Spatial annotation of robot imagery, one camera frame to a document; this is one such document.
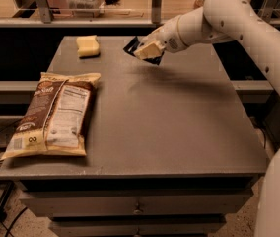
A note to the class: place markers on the grey metal shelf rail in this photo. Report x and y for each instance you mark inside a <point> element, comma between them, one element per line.
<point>76,23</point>

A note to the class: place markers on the clear plastic container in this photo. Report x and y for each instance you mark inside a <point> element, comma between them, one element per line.
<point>85,8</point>

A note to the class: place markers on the dark blue rxbar wrapper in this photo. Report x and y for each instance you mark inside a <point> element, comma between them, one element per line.
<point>131,47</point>

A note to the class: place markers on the yellow sponge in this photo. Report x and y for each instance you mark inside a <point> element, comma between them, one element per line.
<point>88,46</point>

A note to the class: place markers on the brown chip bag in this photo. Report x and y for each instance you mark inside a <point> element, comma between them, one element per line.
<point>54,121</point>

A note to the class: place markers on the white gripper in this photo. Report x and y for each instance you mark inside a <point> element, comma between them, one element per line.
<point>165,37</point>

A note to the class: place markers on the lower drawer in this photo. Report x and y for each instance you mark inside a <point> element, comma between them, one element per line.
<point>138,227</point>

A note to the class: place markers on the upper drawer with knob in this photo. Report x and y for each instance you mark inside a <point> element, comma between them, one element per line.
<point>134,203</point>

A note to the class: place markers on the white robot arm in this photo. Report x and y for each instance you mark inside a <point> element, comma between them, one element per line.
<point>219,20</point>

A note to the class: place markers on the grey drawer cabinet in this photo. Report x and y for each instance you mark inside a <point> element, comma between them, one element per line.
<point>176,126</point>

